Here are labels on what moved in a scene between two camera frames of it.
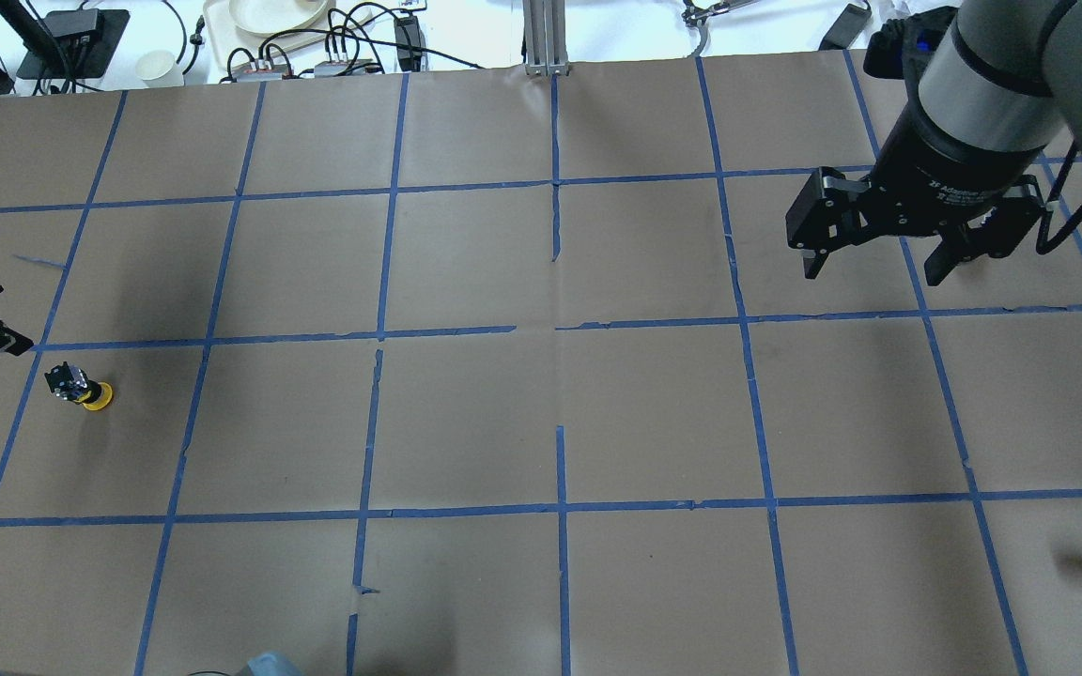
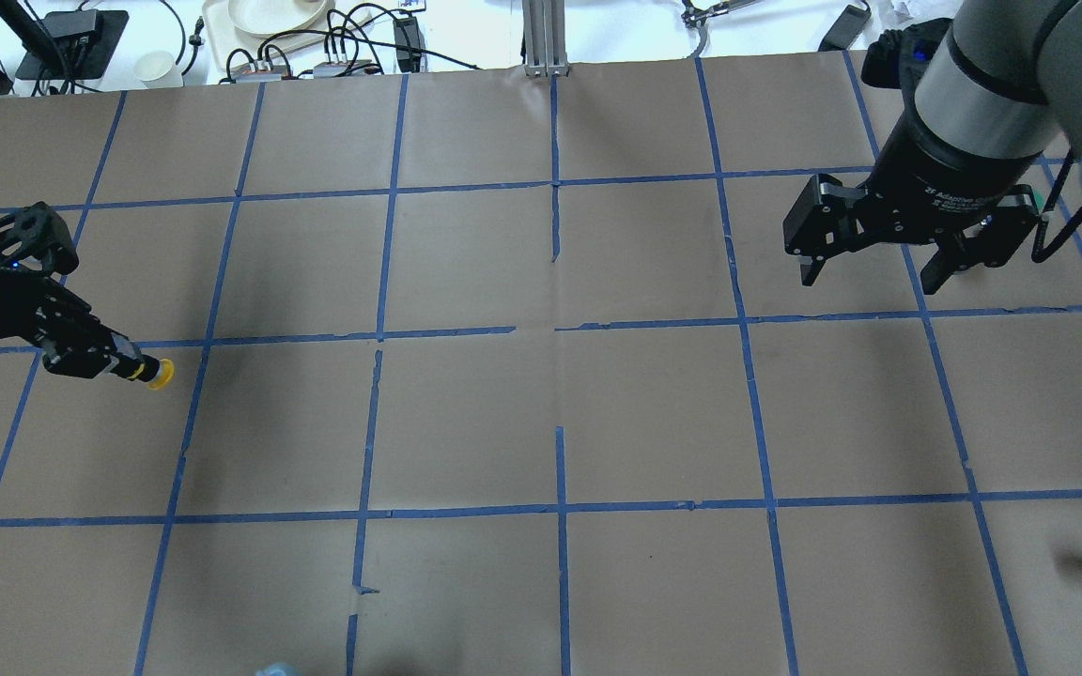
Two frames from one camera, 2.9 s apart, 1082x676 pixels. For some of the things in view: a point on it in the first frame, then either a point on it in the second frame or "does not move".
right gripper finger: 996,232 does not move
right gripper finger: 831,211 does not move
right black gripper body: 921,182 does not move
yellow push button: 69,383 -> 167,369
